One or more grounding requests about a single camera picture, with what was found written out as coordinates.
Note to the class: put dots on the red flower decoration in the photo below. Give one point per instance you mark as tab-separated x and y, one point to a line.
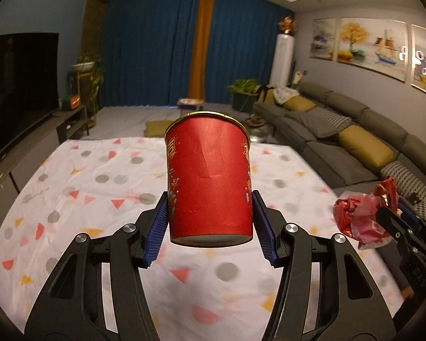
287	25

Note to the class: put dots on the orange centre curtain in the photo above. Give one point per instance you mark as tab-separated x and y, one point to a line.
196	85

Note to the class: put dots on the white standing air conditioner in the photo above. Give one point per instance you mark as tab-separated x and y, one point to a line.
282	60

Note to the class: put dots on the potted plant on stand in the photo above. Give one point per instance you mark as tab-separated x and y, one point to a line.
86	78

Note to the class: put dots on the right framed painting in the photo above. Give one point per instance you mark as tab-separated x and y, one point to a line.
418	74

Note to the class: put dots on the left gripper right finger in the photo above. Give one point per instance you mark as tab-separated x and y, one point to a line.
350	306

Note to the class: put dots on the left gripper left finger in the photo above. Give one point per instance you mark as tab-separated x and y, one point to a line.
70	304

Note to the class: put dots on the far patterned cushion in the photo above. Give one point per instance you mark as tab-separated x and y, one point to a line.
339	121

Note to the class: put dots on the blue window curtains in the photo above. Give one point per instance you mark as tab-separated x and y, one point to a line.
156	52

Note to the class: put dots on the left landscape painting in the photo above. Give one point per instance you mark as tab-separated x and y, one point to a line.
322	45

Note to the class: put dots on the grey tv cabinet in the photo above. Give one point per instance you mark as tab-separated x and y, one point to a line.
23	160

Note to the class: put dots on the sailboat tree painting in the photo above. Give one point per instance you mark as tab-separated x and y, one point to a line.
376	44

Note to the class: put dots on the large mustard cushion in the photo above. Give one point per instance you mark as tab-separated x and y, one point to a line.
373	153

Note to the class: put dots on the far mustard cushion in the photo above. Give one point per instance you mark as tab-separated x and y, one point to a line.
299	104

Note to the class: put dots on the grey sectional sofa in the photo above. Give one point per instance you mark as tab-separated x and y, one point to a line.
340	170

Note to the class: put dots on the green potted floor plant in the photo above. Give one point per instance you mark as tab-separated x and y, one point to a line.
243	94

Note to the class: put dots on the red foil wrapper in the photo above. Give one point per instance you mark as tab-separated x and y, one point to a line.
354	214

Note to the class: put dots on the grey sofa cushion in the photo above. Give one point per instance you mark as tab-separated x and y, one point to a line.
318	127

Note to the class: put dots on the red gold paper cup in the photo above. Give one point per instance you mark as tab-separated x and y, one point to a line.
209	181

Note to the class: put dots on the white cloth on sofa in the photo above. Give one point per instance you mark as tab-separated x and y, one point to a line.
282	94

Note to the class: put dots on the black flat television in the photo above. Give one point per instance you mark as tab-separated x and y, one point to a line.
28	82

